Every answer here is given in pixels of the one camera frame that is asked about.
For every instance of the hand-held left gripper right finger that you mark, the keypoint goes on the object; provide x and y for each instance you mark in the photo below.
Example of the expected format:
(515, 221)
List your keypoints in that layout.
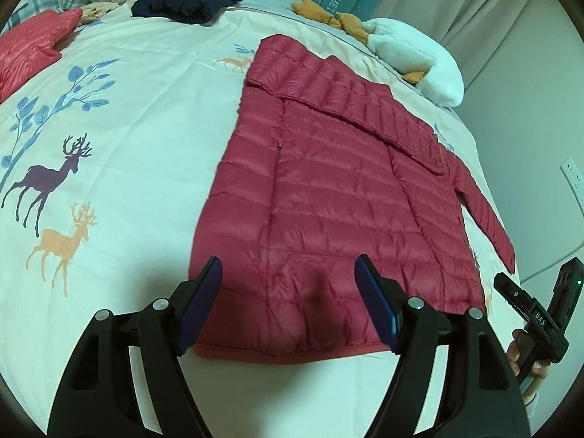
(376, 303)

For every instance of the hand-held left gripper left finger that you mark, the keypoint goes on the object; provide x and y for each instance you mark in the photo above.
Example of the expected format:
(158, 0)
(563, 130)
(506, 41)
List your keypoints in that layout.
(200, 312)

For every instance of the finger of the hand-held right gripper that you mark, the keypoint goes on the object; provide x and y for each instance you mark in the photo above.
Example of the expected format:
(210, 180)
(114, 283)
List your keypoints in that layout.
(511, 289)

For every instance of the dark red puffer jacket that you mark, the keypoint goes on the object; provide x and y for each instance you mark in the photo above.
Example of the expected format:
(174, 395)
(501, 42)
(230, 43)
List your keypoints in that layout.
(328, 200)

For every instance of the person's right hand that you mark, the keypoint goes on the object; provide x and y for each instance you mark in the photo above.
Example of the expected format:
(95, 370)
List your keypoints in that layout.
(524, 358)

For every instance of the white goose plush toy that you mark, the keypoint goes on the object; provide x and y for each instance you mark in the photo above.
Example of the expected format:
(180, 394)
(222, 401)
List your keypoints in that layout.
(410, 45)

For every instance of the beige curtain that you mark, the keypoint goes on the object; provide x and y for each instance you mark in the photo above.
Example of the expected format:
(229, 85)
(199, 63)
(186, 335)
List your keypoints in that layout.
(479, 0)

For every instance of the coral red puffer jacket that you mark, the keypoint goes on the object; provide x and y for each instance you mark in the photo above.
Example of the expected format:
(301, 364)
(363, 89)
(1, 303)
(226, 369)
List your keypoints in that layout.
(27, 45)

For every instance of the small doll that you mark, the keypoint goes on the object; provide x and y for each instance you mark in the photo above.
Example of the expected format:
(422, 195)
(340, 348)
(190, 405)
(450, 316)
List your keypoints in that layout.
(96, 11)

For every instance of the white wall socket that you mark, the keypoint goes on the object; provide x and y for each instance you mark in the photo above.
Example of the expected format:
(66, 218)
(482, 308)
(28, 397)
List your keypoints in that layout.
(571, 173)

